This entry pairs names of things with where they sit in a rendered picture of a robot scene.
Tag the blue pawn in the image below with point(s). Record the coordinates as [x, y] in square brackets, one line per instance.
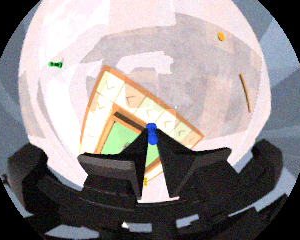
[152, 138]

